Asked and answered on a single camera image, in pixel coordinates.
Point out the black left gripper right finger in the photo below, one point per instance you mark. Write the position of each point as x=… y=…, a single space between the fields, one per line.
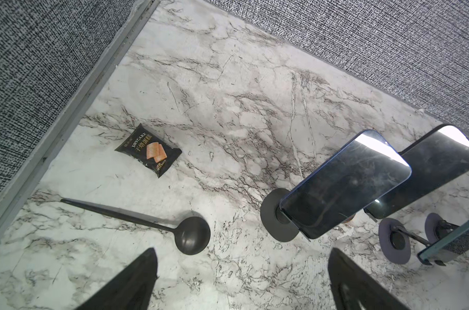
x=353 y=288

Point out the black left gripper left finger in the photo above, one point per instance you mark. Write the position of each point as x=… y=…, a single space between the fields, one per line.
x=130 y=289

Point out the purple phone stand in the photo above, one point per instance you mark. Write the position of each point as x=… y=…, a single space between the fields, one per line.
x=395 y=241

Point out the green edged phone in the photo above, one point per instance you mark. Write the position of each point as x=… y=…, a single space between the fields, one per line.
x=447 y=241

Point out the wooden base phone stand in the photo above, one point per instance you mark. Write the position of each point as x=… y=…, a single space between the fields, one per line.
x=349 y=219

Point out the dark grey round phone stand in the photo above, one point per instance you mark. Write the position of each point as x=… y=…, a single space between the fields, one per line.
x=275 y=222

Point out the phone on dark stand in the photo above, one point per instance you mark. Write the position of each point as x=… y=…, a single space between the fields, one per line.
x=361 y=172

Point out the phone on wooden stand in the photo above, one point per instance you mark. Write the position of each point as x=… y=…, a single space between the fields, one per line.
x=436 y=159

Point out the black ladle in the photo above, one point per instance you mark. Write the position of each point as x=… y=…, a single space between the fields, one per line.
x=191 y=236

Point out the black snack packet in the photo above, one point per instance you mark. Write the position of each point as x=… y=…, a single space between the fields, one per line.
x=149 y=150

